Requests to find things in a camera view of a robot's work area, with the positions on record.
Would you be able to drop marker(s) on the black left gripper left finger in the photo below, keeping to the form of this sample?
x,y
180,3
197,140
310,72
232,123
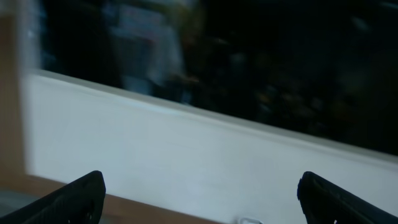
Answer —
x,y
79,202

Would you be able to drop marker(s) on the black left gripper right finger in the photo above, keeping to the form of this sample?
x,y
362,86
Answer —
x,y
323,202

